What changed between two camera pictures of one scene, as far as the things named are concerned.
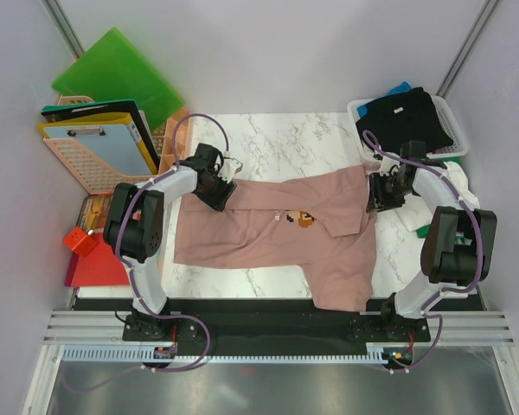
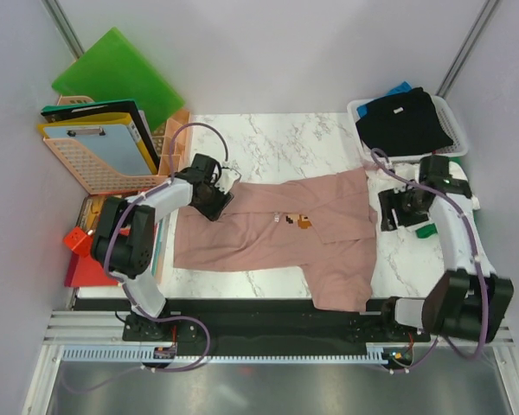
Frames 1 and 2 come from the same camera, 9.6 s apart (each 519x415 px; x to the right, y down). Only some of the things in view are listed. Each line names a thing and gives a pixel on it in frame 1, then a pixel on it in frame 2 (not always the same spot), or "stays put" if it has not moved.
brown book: (95, 211) stays put
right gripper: (378, 201) → (389, 199)
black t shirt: (409, 115) stays put
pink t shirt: (322, 224) stays put
